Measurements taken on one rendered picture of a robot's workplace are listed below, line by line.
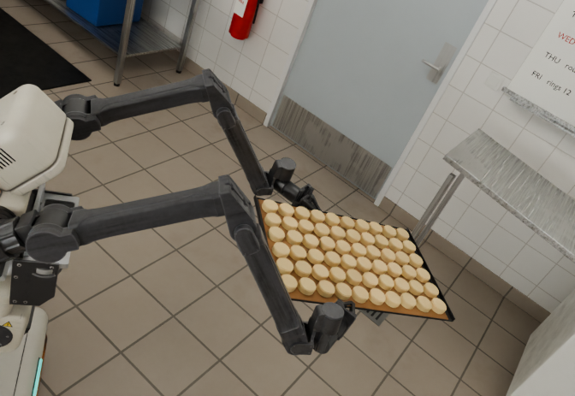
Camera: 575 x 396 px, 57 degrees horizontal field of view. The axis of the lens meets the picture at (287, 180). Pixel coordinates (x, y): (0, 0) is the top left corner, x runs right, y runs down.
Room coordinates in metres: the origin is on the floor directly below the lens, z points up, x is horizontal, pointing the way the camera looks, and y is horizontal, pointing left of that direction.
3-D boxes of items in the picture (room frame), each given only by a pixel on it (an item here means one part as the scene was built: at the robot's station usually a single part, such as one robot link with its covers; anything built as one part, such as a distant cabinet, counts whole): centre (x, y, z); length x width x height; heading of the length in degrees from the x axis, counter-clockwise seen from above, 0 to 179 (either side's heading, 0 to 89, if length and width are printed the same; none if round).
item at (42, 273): (0.91, 0.53, 0.93); 0.28 x 0.16 x 0.22; 25
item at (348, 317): (0.99, -0.26, 0.98); 0.07 x 0.07 x 0.10; 70
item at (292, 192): (1.47, -0.04, 0.98); 0.07 x 0.07 x 0.10; 70
